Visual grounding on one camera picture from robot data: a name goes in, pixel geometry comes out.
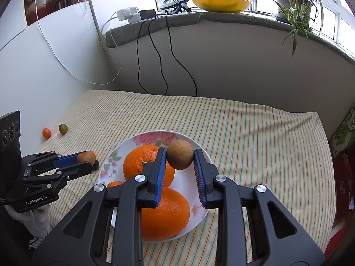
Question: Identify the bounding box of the white floral plate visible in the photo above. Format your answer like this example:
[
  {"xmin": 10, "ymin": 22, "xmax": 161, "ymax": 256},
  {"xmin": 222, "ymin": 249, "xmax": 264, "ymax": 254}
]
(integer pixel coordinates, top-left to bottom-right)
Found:
[{"xmin": 97, "ymin": 130, "xmax": 214, "ymax": 243}]

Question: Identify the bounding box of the large bumpy orange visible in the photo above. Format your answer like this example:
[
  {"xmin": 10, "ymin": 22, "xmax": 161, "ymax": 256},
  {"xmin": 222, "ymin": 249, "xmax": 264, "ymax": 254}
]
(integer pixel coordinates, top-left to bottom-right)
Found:
[{"xmin": 122, "ymin": 144, "xmax": 176, "ymax": 188}]

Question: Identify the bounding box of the small brown kiwi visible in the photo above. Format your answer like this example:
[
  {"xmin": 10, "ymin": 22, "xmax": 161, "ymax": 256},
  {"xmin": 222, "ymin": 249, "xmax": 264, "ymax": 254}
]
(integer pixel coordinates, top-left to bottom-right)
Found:
[
  {"xmin": 77, "ymin": 151, "xmax": 96, "ymax": 164},
  {"xmin": 167, "ymin": 140, "xmax": 193, "ymax": 170}
]

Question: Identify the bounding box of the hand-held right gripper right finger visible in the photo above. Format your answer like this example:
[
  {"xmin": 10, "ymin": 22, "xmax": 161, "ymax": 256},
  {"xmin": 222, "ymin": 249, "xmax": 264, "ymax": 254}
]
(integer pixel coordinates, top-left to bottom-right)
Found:
[{"xmin": 193, "ymin": 149, "xmax": 325, "ymax": 266}]

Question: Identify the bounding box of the black cable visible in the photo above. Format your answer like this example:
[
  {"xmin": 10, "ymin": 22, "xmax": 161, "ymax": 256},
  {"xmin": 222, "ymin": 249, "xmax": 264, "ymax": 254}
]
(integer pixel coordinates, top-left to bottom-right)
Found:
[
  {"xmin": 136, "ymin": 19, "xmax": 152, "ymax": 95},
  {"xmin": 166, "ymin": 14, "xmax": 198, "ymax": 97},
  {"xmin": 148, "ymin": 19, "xmax": 169, "ymax": 96}
]

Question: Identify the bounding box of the white power strip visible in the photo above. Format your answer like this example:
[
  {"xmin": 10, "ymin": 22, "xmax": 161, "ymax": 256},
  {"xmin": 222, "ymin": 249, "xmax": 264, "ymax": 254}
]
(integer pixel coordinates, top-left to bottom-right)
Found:
[{"xmin": 116, "ymin": 7, "xmax": 140, "ymax": 21}]

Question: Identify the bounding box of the potted spider plant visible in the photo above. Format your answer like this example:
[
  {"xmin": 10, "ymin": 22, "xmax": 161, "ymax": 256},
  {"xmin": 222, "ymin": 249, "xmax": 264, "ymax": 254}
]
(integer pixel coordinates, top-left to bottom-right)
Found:
[{"xmin": 262, "ymin": 0, "xmax": 332, "ymax": 57}]

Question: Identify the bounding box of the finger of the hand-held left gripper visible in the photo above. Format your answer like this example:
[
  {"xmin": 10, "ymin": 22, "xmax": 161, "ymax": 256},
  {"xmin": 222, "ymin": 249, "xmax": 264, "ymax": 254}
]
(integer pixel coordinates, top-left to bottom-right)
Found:
[
  {"xmin": 59, "ymin": 161, "xmax": 94, "ymax": 180},
  {"xmin": 54, "ymin": 152, "xmax": 84, "ymax": 169}
]

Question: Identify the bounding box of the red and white jar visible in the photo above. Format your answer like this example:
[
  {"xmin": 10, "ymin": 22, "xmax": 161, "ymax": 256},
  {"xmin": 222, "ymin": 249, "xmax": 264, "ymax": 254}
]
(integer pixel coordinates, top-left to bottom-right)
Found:
[{"xmin": 26, "ymin": 0, "xmax": 53, "ymax": 24}]

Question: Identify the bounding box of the white cabinet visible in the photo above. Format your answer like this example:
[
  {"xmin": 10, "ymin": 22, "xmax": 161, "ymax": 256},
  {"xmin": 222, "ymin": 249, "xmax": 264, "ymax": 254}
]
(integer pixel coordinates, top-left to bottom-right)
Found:
[{"xmin": 0, "ymin": 0, "xmax": 111, "ymax": 156}]

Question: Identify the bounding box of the large smooth orange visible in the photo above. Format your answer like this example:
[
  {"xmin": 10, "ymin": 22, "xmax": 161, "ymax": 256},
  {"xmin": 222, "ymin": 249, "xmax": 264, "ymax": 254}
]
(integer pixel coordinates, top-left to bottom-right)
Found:
[{"xmin": 141, "ymin": 187, "xmax": 190, "ymax": 241}]

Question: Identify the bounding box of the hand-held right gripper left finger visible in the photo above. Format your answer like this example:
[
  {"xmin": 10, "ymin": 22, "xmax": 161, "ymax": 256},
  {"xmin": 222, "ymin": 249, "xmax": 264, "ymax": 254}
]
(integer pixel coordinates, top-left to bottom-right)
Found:
[{"xmin": 32, "ymin": 147, "xmax": 168, "ymax": 266}]

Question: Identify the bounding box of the striped cloth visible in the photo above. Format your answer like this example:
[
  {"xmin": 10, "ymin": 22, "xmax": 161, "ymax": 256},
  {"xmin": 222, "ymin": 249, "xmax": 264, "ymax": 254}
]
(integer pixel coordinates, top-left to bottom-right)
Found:
[{"xmin": 28, "ymin": 89, "xmax": 337, "ymax": 266}]

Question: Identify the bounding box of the green packet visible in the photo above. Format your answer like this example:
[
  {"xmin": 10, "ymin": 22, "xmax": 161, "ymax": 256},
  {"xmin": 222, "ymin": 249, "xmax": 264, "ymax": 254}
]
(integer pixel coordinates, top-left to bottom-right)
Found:
[{"xmin": 329, "ymin": 108, "xmax": 355, "ymax": 158}]

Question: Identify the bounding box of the person's left hand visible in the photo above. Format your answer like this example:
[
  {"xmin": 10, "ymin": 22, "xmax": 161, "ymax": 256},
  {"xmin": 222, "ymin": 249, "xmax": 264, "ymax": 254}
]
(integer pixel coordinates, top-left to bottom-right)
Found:
[{"xmin": 7, "ymin": 203, "xmax": 54, "ymax": 237}]

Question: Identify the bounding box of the short white cable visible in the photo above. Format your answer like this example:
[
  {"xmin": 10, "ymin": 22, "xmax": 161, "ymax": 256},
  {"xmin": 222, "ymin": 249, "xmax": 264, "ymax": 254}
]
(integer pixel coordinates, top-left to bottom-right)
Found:
[{"xmin": 100, "ymin": 11, "xmax": 122, "ymax": 50}]

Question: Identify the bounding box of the white power adapter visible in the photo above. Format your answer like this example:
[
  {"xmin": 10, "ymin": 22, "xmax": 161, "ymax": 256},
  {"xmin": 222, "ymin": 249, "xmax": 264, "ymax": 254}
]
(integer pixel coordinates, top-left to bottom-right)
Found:
[{"xmin": 126, "ymin": 12, "xmax": 143, "ymax": 24}]

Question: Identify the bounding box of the yellow bowl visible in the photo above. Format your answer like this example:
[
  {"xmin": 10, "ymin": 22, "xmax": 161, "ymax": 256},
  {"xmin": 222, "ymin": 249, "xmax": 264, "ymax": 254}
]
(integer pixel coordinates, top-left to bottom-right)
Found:
[{"xmin": 192, "ymin": 0, "xmax": 251, "ymax": 14}]

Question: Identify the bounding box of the long white cable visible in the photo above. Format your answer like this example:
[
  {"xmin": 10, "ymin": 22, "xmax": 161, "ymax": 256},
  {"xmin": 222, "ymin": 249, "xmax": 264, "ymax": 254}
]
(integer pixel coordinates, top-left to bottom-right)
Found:
[{"xmin": 31, "ymin": 0, "xmax": 122, "ymax": 86}]

